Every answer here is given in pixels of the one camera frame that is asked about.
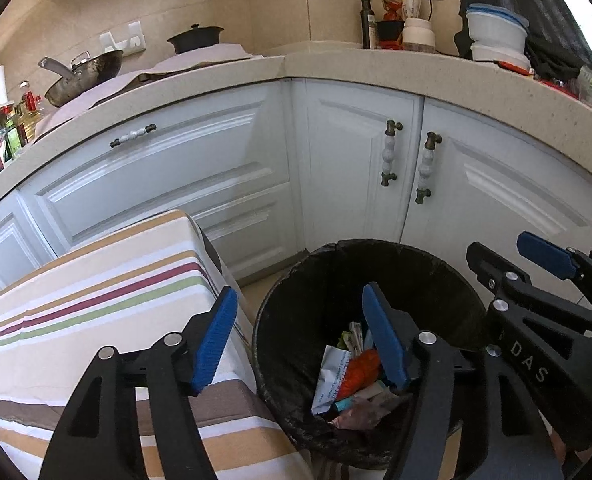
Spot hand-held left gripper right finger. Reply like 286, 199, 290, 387
361, 281, 564, 480

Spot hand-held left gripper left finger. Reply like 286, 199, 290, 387
38, 285, 239, 480

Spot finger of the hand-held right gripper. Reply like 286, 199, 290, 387
517, 231, 592, 311
466, 241, 592, 341

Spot small orange plastic bag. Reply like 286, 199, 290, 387
336, 349, 381, 401

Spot torn white paper packet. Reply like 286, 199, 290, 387
311, 345, 351, 415

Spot clear wrapper red print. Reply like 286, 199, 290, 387
331, 392, 401, 431

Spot black trash bin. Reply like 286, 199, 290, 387
252, 240, 492, 471

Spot striped tablecloth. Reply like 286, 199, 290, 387
0, 209, 317, 480

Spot white corner cabinet door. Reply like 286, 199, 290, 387
296, 80, 424, 256

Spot clear drinking glass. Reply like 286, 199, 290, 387
573, 65, 592, 106

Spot wide white cabinet front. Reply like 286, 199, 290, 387
18, 82, 301, 281

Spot red kitchen utensil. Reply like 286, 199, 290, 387
496, 60, 535, 76

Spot white plastic container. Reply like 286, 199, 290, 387
470, 42, 533, 68

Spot narrow white cabinet door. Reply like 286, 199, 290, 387
0, 195, 54, 291

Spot white bowl blue lid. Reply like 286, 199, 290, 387
465, 4, 529, 53

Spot white jar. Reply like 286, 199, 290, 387
402, 17, 437, 53

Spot dark hanging cloth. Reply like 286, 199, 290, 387
453, 0, 592, 81

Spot black cup with red packets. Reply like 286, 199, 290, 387
377, 0, 407, 43

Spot beige kitchen countertop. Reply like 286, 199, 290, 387
0, 40, 592, 223

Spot dark olive oil bottle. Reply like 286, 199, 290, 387
360, 0, 377, 50

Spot pale stove cover cloth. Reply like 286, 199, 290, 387
34, 42, 264, 141

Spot group of condiment bottles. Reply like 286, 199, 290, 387
0, 80, 44, 196

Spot steel wok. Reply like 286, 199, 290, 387
38, 50, 125, 108

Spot black pot with lid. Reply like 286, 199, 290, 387
167, 23, 224, 55

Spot white bronze cabinet handle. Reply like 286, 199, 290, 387
110, 124, 157, 148
381, 120, 404, 184
415, 131, 443, 204

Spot white wall hook rack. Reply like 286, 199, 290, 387
100, 21, 145, 56

